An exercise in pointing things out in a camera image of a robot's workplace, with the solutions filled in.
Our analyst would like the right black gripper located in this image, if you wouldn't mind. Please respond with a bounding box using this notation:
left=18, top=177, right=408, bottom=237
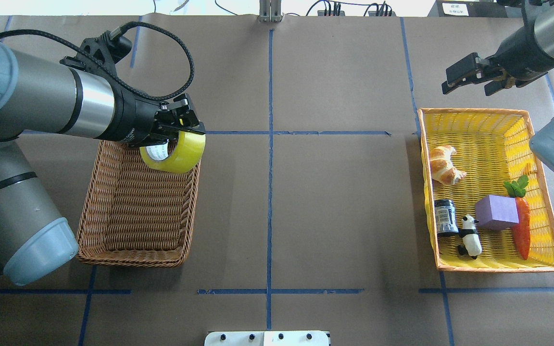
left=441, top=26, right=549, bottom=96

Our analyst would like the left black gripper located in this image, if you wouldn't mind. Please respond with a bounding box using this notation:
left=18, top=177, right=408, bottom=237
left=111, top=91, right=206, bottom=147

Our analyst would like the yellow tape roll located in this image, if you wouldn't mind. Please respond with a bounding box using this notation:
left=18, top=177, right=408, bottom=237
left=140, top=132, right=206, bottom=173

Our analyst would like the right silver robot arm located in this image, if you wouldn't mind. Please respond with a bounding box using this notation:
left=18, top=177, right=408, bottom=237
left=441, top=0, right=554, bottom=172

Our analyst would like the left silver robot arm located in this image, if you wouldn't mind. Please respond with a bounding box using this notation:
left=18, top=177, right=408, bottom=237
left=0, top=27, right=206, bottom=285

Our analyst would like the yellow plastic woven basket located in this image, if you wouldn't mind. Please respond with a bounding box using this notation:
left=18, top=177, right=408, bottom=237
left=418, top=108, right=554, bottom=273

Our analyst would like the brown wicker basket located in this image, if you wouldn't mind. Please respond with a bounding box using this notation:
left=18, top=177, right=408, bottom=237
left=76, top=141, right=201, bottom=268

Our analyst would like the toy croissant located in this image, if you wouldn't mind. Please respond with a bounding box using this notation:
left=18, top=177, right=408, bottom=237
left=429, top=145, right=467, bottom=185

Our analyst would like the purple foam block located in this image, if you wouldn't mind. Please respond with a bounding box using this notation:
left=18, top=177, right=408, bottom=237
left=475, top=195, right=519, bottom=231

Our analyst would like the small black labelled can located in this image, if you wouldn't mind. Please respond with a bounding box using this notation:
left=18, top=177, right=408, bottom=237
left=434, top=199, right=459, bottom=237

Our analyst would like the orange toy carrot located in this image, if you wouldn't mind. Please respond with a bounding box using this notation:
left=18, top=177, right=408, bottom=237
left=503, top=174, right=531, bottom=260

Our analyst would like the toy panda figure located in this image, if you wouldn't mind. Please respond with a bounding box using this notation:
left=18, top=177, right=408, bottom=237
left=457, top=214, right=483, bottom=260

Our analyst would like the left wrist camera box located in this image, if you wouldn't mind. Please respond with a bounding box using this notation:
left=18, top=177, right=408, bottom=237
left=60, top=31, right=132, bottom=78

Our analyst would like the aluminium frame post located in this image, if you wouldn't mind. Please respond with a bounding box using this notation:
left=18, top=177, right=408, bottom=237
left=258, top=0, right=283, bottom=23

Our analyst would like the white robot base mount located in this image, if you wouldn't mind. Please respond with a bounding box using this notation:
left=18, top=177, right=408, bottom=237
left=204, top=330, right=331, bottom=346

